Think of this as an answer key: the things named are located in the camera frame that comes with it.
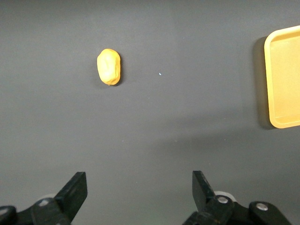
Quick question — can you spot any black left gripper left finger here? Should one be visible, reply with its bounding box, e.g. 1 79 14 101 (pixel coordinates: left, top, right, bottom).
0 172 88 225

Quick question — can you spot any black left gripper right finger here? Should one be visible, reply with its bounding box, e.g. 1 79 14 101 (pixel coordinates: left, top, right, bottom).
182 170 293 225

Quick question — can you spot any yellow rectangular plastic tray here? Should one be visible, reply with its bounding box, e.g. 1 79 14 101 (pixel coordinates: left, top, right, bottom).
264 25 300 129

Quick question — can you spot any yellow potato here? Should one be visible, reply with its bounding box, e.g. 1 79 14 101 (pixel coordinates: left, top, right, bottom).
97 48 121 86

